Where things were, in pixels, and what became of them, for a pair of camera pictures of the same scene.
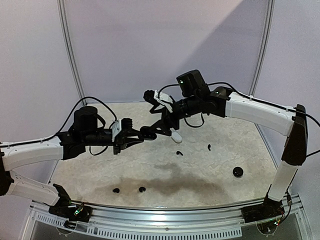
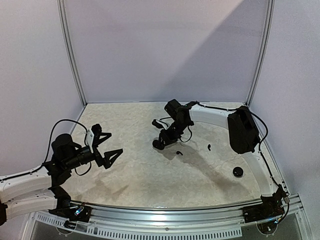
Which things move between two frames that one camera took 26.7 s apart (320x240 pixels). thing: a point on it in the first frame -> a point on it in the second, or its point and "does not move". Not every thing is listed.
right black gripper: [172, 118] -> [165, 136]
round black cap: [237, 171] does not move
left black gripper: [126, 142] -> [105, 161]
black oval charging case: [147, 133] -> [158, 144]
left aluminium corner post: [63, 18] does not move
